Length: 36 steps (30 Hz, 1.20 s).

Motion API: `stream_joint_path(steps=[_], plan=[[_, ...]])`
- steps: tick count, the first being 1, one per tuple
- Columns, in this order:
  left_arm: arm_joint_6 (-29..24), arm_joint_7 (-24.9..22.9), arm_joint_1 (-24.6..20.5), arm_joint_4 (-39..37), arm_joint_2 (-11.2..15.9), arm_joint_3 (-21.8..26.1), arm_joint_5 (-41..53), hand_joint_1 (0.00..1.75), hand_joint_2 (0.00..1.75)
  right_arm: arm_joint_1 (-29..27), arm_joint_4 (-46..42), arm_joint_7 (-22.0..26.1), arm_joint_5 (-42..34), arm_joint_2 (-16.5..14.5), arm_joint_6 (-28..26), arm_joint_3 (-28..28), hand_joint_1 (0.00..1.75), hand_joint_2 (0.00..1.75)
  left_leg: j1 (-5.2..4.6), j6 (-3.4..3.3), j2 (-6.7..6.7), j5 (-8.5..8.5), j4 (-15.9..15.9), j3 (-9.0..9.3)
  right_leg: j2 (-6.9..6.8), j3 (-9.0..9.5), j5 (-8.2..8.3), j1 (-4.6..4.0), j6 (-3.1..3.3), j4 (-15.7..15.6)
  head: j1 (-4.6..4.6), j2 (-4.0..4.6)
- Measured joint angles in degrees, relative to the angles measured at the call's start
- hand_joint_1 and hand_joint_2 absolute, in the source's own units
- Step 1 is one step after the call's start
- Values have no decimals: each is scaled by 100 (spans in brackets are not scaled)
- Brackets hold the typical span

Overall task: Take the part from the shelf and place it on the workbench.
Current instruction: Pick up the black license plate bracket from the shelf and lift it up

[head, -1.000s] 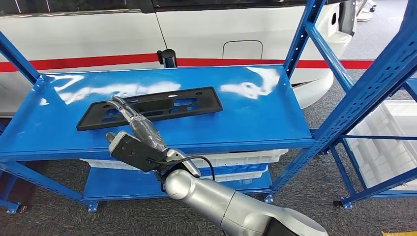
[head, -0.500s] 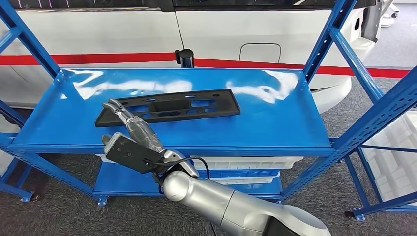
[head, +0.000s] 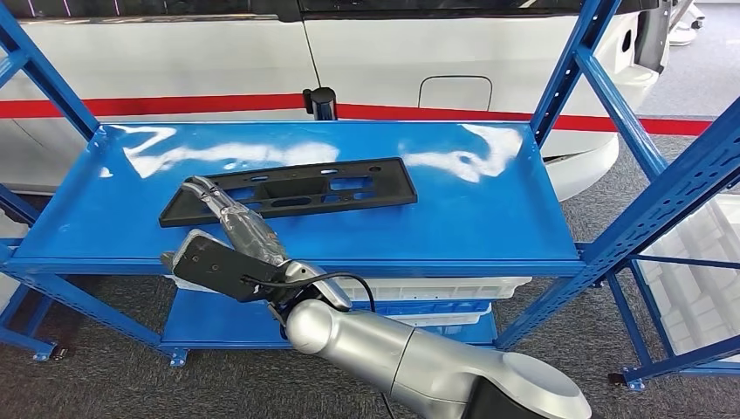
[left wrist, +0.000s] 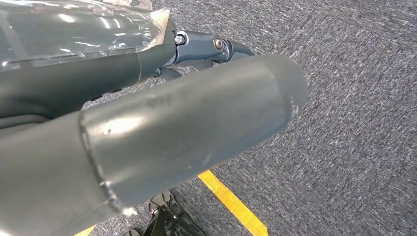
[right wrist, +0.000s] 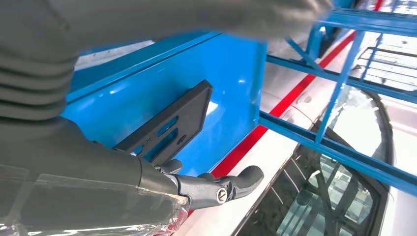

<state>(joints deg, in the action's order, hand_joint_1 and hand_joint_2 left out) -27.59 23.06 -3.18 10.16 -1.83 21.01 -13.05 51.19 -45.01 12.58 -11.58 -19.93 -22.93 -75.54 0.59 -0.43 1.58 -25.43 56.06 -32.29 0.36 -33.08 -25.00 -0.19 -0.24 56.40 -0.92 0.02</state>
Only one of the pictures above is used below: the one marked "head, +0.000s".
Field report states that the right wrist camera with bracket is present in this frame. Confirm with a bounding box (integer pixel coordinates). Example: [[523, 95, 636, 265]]
[[159, 229, 293, 305]]

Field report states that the red barrier belt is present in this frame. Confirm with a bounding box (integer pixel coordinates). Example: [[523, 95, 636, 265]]
[[0, 93, 305, 120], [335, 104, 713, 138]]

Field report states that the white car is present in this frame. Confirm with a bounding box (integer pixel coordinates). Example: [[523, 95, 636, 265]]
[[0, 0, 675, 203]]

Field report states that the white stand base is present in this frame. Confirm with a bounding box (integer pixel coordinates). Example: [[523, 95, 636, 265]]
[[668, 0, 707, 47]]

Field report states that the black stanchion post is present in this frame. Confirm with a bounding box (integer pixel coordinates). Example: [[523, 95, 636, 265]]
[[302, 86, 339, 121]]

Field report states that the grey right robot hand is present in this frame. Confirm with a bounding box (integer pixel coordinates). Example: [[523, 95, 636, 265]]
[[181, 175, 291, 268]]

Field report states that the black plastic plate part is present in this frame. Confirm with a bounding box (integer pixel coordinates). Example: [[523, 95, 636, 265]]
[[158, 157, 419, 229]]

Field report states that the white moulded foam tray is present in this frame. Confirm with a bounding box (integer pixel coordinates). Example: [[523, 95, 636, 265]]
[[635, 193, 740, 362]]

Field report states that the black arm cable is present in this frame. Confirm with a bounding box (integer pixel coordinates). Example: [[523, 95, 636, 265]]
[[241, 271, 377, 313]]

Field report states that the blue metal shelf rack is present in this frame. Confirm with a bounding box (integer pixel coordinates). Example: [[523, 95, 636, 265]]
[[604, 248, 740, 393], [0, 0, 740, 369]]

